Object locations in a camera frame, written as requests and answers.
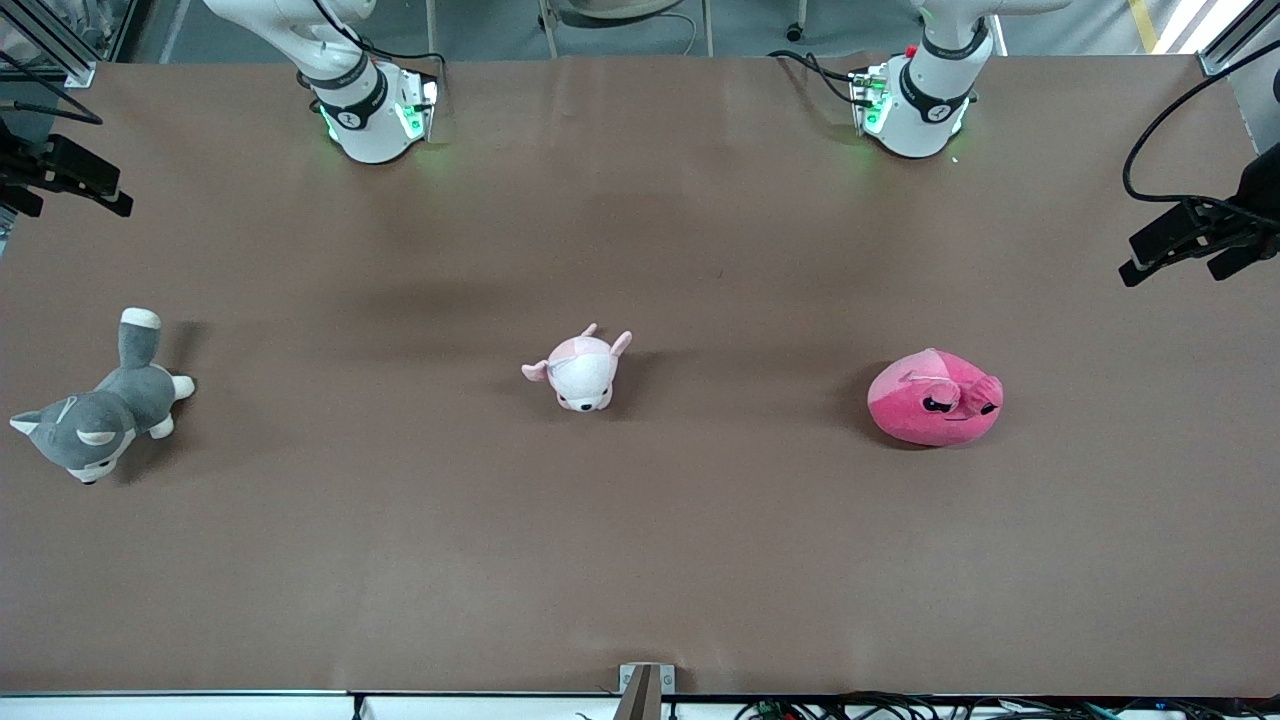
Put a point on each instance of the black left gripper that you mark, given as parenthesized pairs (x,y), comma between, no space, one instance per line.
(1258,196)

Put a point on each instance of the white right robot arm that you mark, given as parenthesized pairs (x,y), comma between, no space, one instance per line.
(365,120)

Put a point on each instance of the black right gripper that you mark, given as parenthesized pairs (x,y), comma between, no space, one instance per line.
(22,166)

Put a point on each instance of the aluminium frame profile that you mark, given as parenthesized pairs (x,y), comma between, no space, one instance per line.
(1235,40)
(55,45)

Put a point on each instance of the grey white plush husky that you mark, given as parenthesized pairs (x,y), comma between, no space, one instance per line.
(100,420)

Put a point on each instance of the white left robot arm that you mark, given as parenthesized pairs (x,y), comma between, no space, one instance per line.
(925,110)

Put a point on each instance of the metal table edge bracket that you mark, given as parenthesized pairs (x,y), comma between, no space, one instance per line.
(645,690)

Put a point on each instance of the round pink plush toy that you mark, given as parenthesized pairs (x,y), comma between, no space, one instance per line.
(930,405)

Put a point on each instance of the metal chair leg frame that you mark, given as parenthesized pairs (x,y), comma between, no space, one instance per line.
(625,12)

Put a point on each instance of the pale pink white plush dog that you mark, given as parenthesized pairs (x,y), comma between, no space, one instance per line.
(580,372)

